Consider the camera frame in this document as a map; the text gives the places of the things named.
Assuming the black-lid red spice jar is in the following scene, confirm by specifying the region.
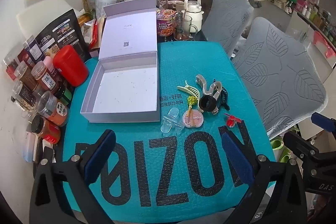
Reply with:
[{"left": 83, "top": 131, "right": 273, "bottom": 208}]
[{"left": 31, "top": 115, "right": 61, "bottom": 144}]

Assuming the cream hair claw clip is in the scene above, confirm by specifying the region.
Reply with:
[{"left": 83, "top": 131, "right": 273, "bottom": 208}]
[{"left": 176, "top": 79, "right": 201, "bottom": 104}]

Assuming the pink bottle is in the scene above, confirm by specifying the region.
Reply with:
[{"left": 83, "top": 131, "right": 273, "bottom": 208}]
[{"left": 43, "top": 56, "right": 59, "bottom": 77}]

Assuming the black round ring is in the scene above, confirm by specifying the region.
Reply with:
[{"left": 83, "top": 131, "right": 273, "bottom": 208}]
[{"left": 199, "top": 97, "right": 217, "bottom": 112}]

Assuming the black hair claw clip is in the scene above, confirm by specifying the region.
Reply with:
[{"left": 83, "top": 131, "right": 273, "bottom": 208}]
[{"left": 213, "top": 79, "right": 231, "bottom": 111}]

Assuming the pink plastic bag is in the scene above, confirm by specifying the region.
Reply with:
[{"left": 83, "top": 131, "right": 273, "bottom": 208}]
[{"left": 312, "top": 31, "right": 336, "bottom": 59}]

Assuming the beige hair claw clip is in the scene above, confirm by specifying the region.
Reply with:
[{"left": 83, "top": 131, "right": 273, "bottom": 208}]
[{"left": 195, "top": 74, "right": 224, "bottom": 114}]

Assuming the dark tall spice jar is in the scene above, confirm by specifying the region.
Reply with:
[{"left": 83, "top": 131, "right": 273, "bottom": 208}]
[{"left": 25, "top": 35, "right": 45, "bottom": 62}]

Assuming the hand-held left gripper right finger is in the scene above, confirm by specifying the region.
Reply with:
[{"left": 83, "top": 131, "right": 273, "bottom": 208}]
[{"left": 220, "top": 132, "right": 308, "bottom": 224}]

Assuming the pink blush compact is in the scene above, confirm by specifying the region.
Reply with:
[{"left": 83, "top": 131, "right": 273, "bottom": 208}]
[{"left": 182, "top": 111, "right": 202, "bottom": 128}]

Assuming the red snack packet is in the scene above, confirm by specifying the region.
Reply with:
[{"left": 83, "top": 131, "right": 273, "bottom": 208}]
[{"left": 89, "top": 18, "right": 105, "bottom": 48}]

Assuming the orange powder spice jar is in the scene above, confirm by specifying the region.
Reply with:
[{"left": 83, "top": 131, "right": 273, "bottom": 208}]
[{"left": 37, "top": 91, "right": 69, "bottom": 127}]

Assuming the black printed pouch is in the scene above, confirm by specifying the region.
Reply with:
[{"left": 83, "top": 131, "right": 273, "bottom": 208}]
[{"left": 35, "top": 9, "right": 91, "bottom": 62}]

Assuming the instant noodle cup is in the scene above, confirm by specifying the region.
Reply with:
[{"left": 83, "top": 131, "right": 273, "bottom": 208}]
[{"left": 156, "top": 9, "right": 177, "bottom": 37}]

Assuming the red canister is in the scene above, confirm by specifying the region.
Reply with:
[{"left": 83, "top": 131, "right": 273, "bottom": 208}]
[{"left": 52, "top": 45, "right": 89, "bottom": 87}]

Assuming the white kettle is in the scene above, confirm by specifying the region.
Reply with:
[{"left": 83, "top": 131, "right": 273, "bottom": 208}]
[{"left": 183, "top": 0, "right": 205, "bottom": 33}]

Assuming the grey leaf-pattern chair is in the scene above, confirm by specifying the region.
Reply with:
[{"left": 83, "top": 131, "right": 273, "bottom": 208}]
[
  {"left": 231, "top": 17, "right": 328, "bottom": 139},
  {"left": 202, "top": 0, "right": 255, "bottom": 58}
]

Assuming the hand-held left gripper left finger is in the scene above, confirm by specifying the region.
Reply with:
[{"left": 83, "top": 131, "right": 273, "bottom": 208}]
[{"left": 29, "top": 129, "right": 117, "bottom": 224}]

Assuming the pale lavender small box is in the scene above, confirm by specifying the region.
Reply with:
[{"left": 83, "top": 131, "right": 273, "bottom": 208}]
[{"left": 23, "top": 132, "right": 37, "bottom": 163}]

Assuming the dark red spice jar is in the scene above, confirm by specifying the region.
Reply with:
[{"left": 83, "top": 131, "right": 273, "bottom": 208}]
[{"left": 17, "top": 48, "right": 34, "bottom": 67}]

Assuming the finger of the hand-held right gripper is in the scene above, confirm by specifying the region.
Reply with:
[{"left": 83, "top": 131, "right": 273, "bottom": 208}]
[
  {"left": 311, "top": 112, "right": 336, "bottom": 135},
  {"left": 282, "top": 131, "right": 323, "bottom": 165}
]

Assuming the row of shelf bottles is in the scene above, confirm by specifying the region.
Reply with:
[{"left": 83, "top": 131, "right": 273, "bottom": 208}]
[{"left": 295, "top": 0, "right": 336, "bottom": 46}]

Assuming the orange carton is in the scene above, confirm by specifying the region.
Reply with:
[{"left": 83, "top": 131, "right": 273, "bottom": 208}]
[{"left": 78, "top": 15, "right": 91, "bottom": 27}]

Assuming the white board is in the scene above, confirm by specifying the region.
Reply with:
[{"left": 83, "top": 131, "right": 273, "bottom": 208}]
[{"left": 16, "top": 7, "right": 76, "bottom": 39}]

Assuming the seed-filled clear jar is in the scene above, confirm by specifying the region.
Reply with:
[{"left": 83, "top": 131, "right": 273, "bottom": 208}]
[{"left": 10, "top": 81, "right": 37, "bottom": 111}]

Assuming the glass mug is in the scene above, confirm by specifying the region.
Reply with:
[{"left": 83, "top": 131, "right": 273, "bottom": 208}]
[{"left": 172, "top": 12, "right": 198, "bottom": 41}]

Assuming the red bow hair clip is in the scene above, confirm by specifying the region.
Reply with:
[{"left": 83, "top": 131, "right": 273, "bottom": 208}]
[{"left": 224, "top": 113, "right": 238, "bottom": 128}]

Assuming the printed paper leaflet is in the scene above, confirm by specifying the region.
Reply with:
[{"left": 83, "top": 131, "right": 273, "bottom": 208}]
[{"left": 94, "top": 0, "right": 116, "bottom": 17}]

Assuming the beige mug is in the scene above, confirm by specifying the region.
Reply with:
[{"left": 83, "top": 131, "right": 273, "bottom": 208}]
[{"left": 168, "top": 0, "right": 184, "bottom": 12}]

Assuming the clear plastic clip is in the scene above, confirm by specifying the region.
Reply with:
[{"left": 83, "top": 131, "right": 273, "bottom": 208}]
[{"left": 161, "top": 108, "right": 185, "bottom": 133}]

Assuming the white hinged-lid gift box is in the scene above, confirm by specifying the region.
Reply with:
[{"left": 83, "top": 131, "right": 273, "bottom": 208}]
[{"left": 79, "top": 0, "right": 161, "bottom": 123}]

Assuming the teal bubble mailer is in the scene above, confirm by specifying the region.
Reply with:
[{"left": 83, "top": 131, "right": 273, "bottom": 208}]
[{"left": 62, "top": 42, "right": 276, "bottom": 214}]

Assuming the brown spice jar white label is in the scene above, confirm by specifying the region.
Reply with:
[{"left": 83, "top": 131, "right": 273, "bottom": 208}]
[{"left": 31, "top": 61, "right": 62, "bottom": 94}]

